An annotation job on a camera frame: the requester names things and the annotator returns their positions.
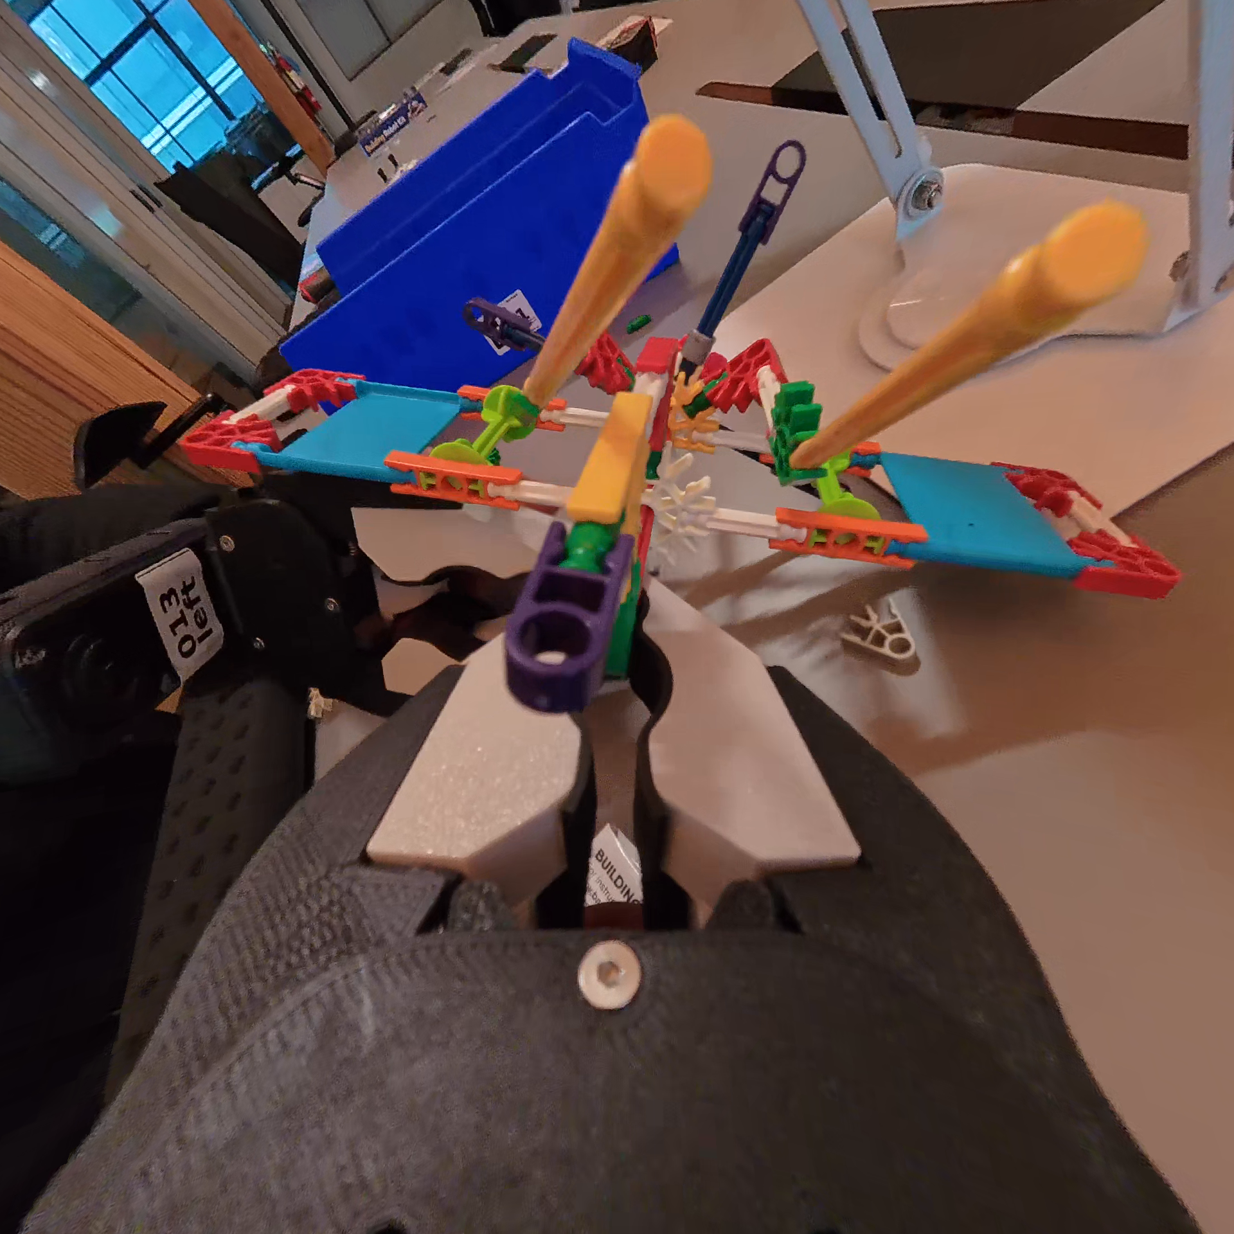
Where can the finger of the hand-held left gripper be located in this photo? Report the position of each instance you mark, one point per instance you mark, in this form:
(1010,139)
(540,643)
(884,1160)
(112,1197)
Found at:
(424,655)
(433,541)

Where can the colourful toy construction model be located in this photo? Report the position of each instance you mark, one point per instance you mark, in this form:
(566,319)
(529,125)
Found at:
(963,522)

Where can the white tilted reading stand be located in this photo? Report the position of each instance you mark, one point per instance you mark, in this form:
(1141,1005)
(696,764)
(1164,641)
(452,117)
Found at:
(1042,407)

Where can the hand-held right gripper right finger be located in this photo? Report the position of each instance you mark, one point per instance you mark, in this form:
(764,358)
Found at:
(752,771)

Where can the black office chair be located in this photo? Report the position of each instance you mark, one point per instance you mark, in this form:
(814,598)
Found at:
(231,221)

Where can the blue plastic bin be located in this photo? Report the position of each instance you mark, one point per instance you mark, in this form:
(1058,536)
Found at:
(463,221)

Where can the black chair armrest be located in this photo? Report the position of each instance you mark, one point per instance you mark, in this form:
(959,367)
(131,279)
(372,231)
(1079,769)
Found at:
(117,433)

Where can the folded instruction booklet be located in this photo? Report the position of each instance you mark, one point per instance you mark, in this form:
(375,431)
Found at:
(611,867)

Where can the grey toy connector piece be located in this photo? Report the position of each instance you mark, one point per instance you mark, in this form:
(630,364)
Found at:
(872,652)

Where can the window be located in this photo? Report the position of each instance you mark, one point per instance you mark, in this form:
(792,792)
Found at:
(145,77)

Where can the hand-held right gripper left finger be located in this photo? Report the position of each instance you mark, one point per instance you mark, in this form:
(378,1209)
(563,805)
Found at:
(463,771)

